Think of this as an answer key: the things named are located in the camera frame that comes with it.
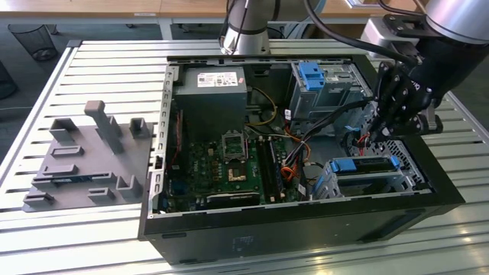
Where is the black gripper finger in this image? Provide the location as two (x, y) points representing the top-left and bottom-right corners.
(384, 73), (416, 135)
(370, 61), (402, 142)

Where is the red yellow wire black connector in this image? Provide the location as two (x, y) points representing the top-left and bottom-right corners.
(345, 130), (377, 150)

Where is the hard disk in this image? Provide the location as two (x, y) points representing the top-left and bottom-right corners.
(326, 156), (401, 175)

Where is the blue disk carrier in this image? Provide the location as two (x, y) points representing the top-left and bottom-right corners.
(299, 61), (326, 92)

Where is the metal disk bay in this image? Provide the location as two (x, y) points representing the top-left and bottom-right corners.
(311, 154), (424, 201)

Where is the black RAM slot bank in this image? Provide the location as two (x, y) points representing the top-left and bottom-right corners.
(255, 135), (287, 202)

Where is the metal drive cage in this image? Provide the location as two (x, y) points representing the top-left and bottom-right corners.
(289, 61), (374, 130)

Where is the metal socket cover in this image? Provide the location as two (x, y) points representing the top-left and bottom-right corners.
(221, 130), (247, 163)

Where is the grey power supply unit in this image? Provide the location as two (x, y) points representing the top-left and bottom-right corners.
(173, 66), (251, 139)

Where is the black graphics card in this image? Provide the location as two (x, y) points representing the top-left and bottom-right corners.
(205, 191), (264, 209)

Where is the black PC case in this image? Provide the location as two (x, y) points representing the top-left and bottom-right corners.
(137, 53), (466, 266)

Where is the green motherboard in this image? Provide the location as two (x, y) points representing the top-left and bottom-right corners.
(163, 130), (305, 211)

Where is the grey parts rack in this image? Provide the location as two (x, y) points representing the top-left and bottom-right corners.
(23, 100), (155, 213)

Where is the wooden desk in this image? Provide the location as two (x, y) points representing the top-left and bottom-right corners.
(0, 0), (421, 26)

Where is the green RAM stick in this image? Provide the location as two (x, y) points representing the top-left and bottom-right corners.
(51, 177), (92, 184)

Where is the black mesh wastebasket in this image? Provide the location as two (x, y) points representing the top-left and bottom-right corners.
(7, 23), (59, 61)

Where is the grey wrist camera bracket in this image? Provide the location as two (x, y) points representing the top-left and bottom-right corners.
(414, 97), (445, 136)

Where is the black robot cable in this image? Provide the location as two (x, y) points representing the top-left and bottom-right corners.
(304, 0), (425, 65)

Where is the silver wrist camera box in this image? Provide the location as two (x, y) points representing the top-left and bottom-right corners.
(361, 14), (428, 62)

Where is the black wire bundle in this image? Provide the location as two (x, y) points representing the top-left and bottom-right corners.
(284, 97), (378, 170)

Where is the orange wire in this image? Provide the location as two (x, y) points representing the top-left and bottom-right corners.
(280, 143), (311, 184)

